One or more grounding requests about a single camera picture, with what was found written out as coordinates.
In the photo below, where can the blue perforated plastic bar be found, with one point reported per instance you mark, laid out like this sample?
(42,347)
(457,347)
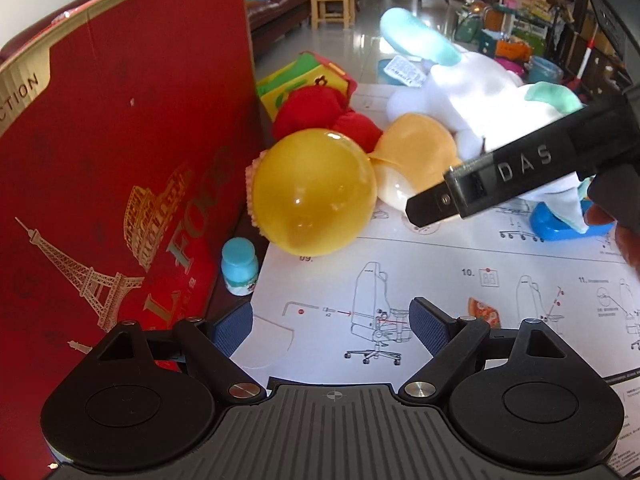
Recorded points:
(550,225)

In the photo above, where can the red plush toy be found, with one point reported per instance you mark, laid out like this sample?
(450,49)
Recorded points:
(320,110)

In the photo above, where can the red cardboard box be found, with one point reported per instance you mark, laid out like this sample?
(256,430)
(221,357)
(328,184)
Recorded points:
(125,135)

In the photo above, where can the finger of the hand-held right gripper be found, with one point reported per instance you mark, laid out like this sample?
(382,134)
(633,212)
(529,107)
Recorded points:
(430,205)

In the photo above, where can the colourful cloth cube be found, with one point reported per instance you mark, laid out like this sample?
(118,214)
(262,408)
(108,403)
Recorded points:
(280,87)

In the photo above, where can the white printed instruction sheet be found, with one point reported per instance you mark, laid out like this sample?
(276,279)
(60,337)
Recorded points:
(450,270)

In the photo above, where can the orange basket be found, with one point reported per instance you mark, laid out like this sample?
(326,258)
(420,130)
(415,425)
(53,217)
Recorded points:
(510,50)

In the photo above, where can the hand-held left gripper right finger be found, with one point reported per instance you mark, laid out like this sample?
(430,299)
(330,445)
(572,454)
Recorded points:
(427,325)

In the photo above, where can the white teal plush bunny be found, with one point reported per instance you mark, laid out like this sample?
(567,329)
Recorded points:
(475,105)

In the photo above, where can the teal bucket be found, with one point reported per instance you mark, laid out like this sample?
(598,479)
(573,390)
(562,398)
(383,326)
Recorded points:
(545,70)

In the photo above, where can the yellow translucent plastic ball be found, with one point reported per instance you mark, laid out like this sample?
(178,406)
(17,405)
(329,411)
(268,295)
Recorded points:
(315,195)

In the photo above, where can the dark brown sofa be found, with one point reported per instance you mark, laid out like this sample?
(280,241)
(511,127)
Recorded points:
(275,10)

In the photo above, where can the person's right hand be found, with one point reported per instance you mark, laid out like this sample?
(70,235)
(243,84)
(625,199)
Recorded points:
(630,245)

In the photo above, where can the small bottle blue cap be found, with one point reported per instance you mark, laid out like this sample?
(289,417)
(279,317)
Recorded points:
(240,270)

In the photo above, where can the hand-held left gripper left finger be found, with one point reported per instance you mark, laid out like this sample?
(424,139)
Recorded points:
(232,327)

